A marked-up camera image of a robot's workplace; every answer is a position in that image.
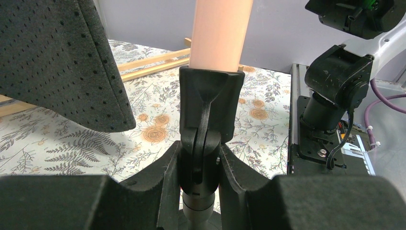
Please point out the dark grey hanging garment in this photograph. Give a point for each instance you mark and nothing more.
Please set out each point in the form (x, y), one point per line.
(55, 54)

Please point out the black mic stand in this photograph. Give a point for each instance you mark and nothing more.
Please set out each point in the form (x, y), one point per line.
(208, 106)

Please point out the wooden clothes rack frame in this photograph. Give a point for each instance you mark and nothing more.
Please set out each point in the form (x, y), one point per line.
(137, 69)

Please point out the pink beige microphone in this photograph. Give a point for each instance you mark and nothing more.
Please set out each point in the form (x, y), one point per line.
(218, 35)

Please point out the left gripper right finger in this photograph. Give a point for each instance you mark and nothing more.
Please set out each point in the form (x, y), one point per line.
(251, 201)

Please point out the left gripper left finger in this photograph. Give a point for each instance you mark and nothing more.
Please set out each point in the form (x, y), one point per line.
(148, 200)

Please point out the white perforated cable tray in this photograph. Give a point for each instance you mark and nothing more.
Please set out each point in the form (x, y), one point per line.
(357, 147)

